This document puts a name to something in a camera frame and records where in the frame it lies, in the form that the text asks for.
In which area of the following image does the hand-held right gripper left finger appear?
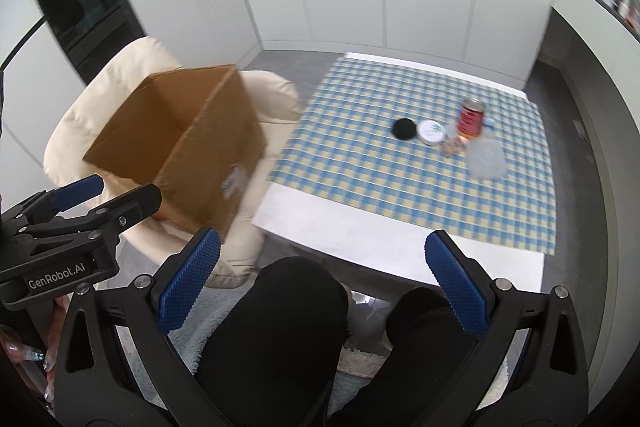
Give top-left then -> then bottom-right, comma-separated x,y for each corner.
52,227 -> 222,427

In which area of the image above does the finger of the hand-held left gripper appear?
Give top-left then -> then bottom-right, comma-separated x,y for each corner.
2,174 -> 104,223
20,183 -> 163,253

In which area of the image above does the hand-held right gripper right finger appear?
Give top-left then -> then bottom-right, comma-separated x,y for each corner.
424,229 -> 588,427

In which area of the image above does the brown cardboard box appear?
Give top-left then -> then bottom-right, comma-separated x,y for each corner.
82,65 -> 268,244

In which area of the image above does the clear oval plastic case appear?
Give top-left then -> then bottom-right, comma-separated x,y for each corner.
466,131 -> 507,180

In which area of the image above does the white round powder compact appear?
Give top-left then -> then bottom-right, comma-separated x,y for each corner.
417,120 -> 447,146

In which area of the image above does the black round compact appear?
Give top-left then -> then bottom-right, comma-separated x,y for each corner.
392,118 -> 417,140

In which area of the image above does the red tin can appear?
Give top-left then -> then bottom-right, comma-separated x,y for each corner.
457,99 -> 487,138

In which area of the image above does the person's left hand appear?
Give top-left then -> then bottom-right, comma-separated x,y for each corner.
0,294 -> 68,405

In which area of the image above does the cream padded chair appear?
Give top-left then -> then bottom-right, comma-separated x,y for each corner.
44,37 -> 303,290

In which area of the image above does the blue yellow checkered tablecloth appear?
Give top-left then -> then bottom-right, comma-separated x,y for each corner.
267,55 -> 557,256

